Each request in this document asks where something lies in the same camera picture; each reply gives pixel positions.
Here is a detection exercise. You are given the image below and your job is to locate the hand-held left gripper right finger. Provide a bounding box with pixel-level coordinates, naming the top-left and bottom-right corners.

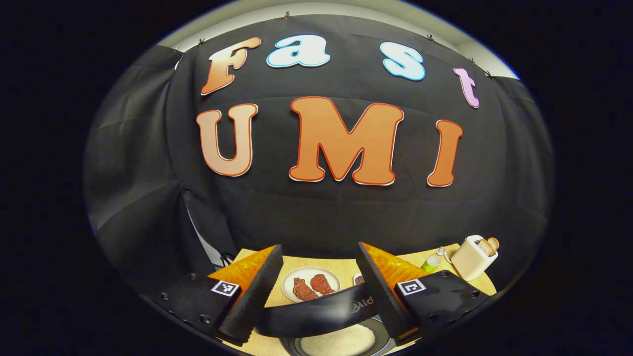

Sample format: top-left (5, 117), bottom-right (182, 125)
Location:
top-left (356, 242), bottom-right (495, 348)

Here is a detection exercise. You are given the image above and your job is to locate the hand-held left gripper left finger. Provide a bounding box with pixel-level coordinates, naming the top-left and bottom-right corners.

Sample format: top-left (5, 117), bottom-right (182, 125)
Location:
top-left (141, 244), bottom-right (284, 348)

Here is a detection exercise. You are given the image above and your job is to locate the white toaster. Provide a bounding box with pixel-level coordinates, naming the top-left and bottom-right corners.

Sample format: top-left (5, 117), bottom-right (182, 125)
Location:
top-left (450, 235), bottom-right (499, 281)

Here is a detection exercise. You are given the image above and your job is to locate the white rice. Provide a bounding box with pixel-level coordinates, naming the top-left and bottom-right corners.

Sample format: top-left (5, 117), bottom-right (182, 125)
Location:
top-left (300, 324), bottom-right (377, 356)

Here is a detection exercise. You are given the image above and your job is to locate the dark grey rice cooker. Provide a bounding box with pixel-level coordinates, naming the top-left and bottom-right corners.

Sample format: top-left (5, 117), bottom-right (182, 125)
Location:
top-left (255, 284), bottom-right (397, 356)

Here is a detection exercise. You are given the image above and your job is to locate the black backdrop cloth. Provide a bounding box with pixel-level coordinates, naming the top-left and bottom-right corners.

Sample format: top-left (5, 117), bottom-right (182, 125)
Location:
top-left (83, 14), bottom-right (554, 297)

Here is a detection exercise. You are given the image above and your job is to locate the brown meat piece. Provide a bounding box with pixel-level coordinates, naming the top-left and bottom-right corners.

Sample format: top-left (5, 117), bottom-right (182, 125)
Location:
top-left (293, 277), bottom-right (319, 302)
top-left (310, 273), bottom-right (336, 295)

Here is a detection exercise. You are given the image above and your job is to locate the row of black cloth clips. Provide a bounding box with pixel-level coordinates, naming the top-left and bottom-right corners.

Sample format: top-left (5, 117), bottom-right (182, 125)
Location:
top-left (171, 11), bottom-right (495, 80)

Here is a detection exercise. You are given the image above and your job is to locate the green drink bottle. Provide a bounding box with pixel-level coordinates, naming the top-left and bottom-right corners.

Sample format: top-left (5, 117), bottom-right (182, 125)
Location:
top-left (420, 246), bottom-right (446, 273)

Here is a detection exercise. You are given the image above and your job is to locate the white round plate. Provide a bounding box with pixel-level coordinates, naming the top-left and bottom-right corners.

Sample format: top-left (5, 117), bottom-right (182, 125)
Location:
top-left (281, 267), bottom-right (342, 303)

